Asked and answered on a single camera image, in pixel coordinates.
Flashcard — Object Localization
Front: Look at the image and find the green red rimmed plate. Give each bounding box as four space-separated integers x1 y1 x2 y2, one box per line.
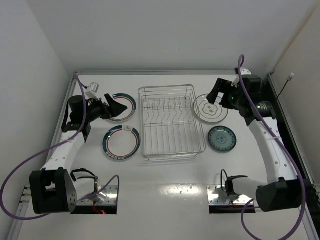
102 125 141 162
108 93 137 123

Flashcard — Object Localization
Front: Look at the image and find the white plate grey pattern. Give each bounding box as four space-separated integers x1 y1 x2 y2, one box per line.
193 94 229 124

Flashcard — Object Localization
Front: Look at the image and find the green red rimmed plate front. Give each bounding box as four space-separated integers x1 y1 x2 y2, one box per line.
102 125 141 162

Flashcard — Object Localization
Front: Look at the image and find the blue patterned small plate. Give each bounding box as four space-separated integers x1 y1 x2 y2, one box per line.
207 125 237 152

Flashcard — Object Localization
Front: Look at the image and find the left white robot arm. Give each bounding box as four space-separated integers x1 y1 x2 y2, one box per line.
29 94 127 215

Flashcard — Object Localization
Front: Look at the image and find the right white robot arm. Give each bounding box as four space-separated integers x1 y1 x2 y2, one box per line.
207 74 306 212

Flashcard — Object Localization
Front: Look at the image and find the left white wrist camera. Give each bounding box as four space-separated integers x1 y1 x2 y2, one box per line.
85 82 100 99

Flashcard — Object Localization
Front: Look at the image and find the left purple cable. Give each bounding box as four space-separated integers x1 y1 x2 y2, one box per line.
0 74 121 221

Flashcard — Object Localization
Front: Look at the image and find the purple cable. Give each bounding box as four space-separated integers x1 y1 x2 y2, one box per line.
0 74 121 221
237 54 307 240

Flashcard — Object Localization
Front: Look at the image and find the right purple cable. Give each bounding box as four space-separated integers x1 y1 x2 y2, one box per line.
237 54 307 240

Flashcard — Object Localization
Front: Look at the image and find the black wall cable white plug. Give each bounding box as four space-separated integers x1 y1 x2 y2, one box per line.
275 72 295 101

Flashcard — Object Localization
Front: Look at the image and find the metal wire dish rack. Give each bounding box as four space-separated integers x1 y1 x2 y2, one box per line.
138 84 207 160

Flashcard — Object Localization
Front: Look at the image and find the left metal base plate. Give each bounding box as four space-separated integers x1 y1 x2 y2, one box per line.
76 185 118 207

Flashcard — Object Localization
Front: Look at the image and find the metal base plate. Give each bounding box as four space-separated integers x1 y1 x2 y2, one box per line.
76 185 118 207
206 185 251 207

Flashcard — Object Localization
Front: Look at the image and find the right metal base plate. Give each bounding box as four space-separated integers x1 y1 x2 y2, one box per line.
206 185 251 207

